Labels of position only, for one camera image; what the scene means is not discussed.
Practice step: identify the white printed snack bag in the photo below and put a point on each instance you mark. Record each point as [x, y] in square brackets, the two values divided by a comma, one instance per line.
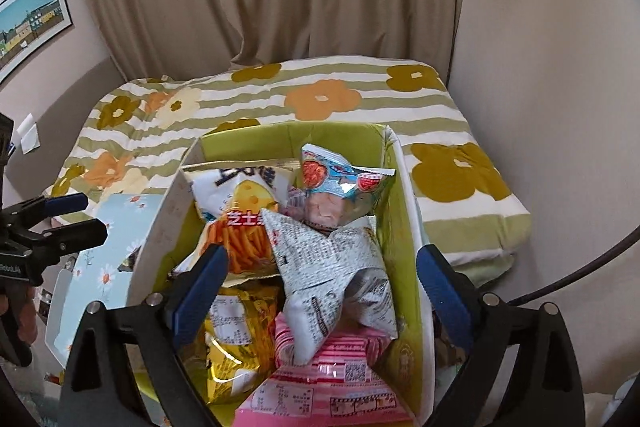
[325, 272]

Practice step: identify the yellow cheese stick bag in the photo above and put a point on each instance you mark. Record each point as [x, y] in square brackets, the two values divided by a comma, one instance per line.
[240, 202]

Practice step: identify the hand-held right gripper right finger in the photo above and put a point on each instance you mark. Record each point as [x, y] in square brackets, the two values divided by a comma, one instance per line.
[440, 287]

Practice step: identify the pink strawberry snack packet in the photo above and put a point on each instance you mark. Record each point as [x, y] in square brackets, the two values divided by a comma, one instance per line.
[320, 213]

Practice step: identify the light blue daisy tablecloth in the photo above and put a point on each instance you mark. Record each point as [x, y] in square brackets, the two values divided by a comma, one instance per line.
[110, 267]

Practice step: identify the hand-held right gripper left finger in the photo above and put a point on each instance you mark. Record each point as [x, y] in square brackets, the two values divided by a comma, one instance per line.
[200, 292]

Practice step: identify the red and silver snack bag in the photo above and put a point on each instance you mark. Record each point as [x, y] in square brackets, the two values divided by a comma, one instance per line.
[345, 187]

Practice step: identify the person's left hand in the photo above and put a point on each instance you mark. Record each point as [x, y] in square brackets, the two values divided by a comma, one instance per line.
[27, 319]

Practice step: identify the green cardboard box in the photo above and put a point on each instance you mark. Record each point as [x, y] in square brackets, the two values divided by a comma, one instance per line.
[400, 347]

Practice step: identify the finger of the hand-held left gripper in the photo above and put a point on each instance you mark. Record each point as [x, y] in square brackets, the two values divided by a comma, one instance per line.
[75, 232]
[65, 204]

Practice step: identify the gold foil snack bag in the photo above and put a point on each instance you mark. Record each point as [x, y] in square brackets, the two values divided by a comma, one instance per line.
[250, 307]

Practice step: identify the striped floral blanket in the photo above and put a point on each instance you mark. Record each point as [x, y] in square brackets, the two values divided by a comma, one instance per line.
[350, 107]

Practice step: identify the pink striped snack packet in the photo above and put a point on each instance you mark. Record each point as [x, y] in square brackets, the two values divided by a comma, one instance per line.
[325, 382]

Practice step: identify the white wall switch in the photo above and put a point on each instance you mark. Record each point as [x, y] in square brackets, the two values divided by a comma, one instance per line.
[27, 134]

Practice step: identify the framed wall picture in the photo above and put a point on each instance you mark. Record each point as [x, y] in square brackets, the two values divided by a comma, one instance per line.
[30, 22]

